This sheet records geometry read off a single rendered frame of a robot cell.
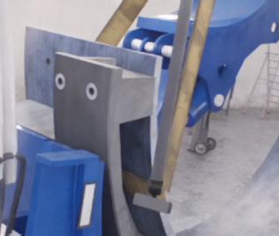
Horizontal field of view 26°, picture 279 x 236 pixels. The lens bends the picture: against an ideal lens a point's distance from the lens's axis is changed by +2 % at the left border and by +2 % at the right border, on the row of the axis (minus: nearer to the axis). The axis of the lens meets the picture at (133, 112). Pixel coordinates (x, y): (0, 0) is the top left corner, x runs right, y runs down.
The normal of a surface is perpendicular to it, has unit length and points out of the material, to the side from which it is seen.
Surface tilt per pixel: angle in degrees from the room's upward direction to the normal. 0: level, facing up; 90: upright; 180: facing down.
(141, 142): 106
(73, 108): 100
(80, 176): 94
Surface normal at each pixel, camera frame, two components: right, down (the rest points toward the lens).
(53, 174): 0.70, 0.23
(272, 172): -0.40, -0.68
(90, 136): -0.73, 0.22
